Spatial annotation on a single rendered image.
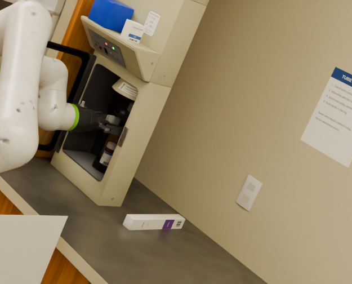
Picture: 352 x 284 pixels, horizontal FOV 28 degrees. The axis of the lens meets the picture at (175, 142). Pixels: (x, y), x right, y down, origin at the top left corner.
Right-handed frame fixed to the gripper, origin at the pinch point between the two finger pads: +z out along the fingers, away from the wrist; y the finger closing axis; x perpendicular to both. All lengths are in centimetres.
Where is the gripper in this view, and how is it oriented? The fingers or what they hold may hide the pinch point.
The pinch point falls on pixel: (123, 125)
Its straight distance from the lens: 256.6
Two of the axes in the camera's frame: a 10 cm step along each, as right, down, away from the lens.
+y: -6.7, -4.5, 6.0
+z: 6.3, 0.9, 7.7
